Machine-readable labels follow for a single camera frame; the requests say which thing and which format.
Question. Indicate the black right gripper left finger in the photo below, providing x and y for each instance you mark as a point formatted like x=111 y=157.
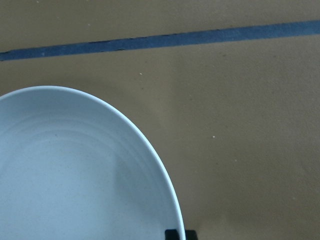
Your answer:
x=171 y=234

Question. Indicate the blue plate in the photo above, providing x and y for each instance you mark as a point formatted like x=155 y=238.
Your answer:
x=72 y=167

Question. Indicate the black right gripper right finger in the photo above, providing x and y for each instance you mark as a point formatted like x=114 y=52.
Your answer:
x=191 y=234

